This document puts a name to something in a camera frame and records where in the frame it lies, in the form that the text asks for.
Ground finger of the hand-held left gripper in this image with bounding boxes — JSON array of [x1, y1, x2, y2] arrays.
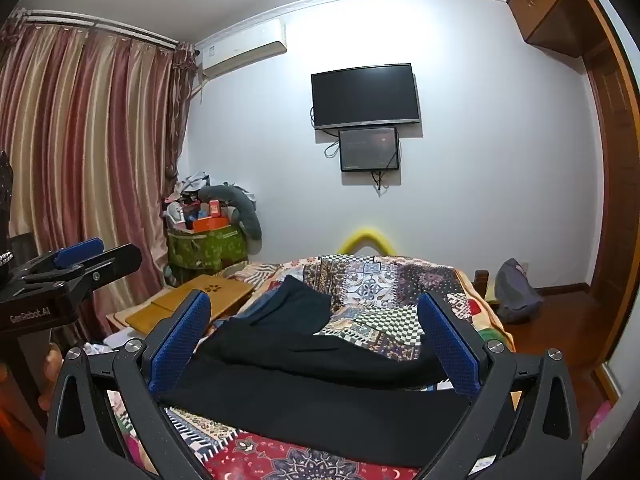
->
[[60, 243, 143, 293], [15, 238, 106, 281]]

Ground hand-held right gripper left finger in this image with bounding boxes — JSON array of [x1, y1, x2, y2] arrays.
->
[[44, 290, 216, 480]]

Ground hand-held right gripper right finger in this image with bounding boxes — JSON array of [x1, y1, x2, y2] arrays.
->
[[416, 291, 585, 480]]

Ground black pants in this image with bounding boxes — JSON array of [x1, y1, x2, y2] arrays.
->
[[157, 330, 518, 468]]

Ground person's left hand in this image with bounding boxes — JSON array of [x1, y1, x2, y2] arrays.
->
[[40, 347, 63, 413]]

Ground wooden folding lap table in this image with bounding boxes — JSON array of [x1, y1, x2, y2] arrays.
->
[[115, 274, 256, 337]]

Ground white papers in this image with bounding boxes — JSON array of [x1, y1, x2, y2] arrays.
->
[[82, 329, 137, 358]]

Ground grey backpack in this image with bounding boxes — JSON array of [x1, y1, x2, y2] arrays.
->
[[494, 258, 545, 324]]

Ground striped pink curtain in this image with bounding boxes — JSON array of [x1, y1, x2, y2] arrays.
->
[[0, 10, 195, 343]]

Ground patchwork printed blanket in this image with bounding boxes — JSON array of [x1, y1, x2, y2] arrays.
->
[[105, 252, 516, 480]]

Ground orange box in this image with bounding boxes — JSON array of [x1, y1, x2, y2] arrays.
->
[[192, 216, 231, 234]]

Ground dark teal garment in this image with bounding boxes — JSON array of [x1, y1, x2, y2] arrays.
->
[[235, 275, 333, 337]]

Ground yellow foam tube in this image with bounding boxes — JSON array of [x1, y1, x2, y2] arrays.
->
[[337, 228, 401, 257]]

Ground curtain rod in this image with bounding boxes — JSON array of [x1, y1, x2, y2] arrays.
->
[[15, 7, 195, 53]]

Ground white air conditioner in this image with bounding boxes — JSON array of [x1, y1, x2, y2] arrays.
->
[[195, 19, 289, 80]]

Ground wooden overhead cabinet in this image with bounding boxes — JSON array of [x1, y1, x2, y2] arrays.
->
[[506, 0, 595, 59]]

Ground small black wall monitor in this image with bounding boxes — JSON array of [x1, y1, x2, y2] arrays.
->
[[338, 126, 401, 173]]

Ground black wall television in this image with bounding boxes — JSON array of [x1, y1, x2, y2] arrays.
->
[[310, 63, 421, 131]]

